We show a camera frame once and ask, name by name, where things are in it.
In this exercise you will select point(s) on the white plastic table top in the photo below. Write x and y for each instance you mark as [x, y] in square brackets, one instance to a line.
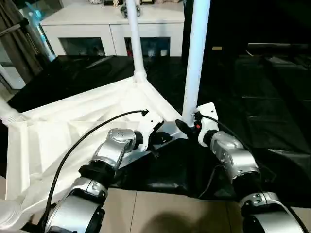
[60, 126]

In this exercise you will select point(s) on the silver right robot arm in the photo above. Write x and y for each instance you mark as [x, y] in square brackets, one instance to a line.
[235, 155]

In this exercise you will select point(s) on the black plastic mat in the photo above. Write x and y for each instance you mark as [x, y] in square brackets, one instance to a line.
[255, 109]

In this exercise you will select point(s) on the small tan label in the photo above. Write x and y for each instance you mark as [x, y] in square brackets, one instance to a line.
[217, 48]

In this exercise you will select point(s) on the red bottle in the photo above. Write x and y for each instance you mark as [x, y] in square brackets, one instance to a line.
[128, 49]

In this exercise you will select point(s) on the black draped furniture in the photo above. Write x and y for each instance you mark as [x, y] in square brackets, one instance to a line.
[255, 24]

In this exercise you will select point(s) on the black parts in clear bag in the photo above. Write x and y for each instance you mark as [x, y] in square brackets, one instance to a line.
[124, 11]

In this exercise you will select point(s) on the white sideboard cabinet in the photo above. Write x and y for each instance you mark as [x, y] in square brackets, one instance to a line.
[80, 29]

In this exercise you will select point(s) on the blue white plastic package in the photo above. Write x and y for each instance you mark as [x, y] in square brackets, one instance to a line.
[41, 31]

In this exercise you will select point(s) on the grey curtain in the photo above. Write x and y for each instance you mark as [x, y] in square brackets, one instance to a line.
[19, 46]

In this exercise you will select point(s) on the metal rod with black knob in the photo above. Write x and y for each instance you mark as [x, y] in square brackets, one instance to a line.
[13, 28]

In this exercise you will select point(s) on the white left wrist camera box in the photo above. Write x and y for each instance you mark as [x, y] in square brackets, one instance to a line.
[149, 123]

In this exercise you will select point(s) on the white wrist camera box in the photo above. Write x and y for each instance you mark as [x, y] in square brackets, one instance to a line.
[149, 123]
[207, 114]

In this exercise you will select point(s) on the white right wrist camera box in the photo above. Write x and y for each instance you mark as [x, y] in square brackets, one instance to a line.
[207, 114]

